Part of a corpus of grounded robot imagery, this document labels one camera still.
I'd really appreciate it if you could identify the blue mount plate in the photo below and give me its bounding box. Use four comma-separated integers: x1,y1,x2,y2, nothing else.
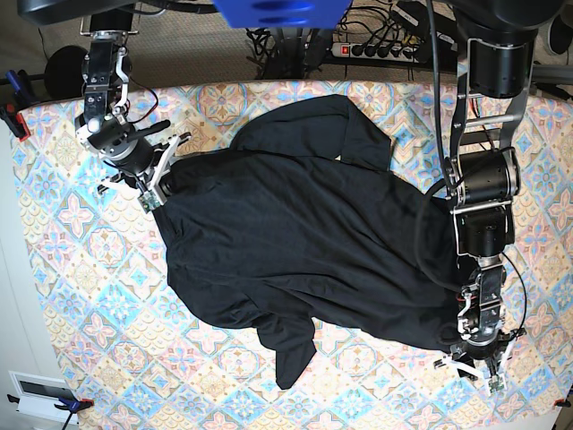
213,0,351,30

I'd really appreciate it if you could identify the white wall panel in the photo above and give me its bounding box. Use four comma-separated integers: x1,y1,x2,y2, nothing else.
8,371,73,424

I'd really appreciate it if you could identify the black round stool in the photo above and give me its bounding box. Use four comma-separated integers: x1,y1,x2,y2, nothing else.
44,46,88,100

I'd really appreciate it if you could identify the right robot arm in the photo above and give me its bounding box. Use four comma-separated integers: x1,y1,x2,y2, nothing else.
75,4,170,181

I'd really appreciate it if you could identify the blue orange clamp bottom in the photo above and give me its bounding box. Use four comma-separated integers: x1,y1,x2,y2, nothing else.
6,394,94,429

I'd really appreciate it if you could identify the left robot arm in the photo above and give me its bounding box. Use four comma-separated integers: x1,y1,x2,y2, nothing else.
436,1,563,371

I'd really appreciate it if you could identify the blue orange clamp left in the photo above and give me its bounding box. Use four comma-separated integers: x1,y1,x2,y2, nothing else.
1,70,32,142

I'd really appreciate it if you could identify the white power strip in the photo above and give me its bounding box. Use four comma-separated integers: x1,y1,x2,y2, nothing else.
330,42,417,63

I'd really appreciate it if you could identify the white camera bracket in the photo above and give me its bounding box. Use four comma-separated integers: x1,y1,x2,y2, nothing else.
96,132,193,214
433,328,526,396

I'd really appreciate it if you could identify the patterned tablecloth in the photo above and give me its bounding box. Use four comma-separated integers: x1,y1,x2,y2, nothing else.
11,98,572,429

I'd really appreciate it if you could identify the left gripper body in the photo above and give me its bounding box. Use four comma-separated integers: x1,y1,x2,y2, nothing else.
456,340,504,363

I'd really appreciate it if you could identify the blue orange clamp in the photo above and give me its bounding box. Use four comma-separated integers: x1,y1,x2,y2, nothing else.
1,70,32,142
6,394,94,429

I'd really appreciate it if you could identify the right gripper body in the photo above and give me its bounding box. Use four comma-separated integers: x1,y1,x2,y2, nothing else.
107,138,165,176

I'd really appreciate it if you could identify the black t-shirt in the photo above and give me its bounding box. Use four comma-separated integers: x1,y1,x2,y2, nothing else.
154,95,472,389

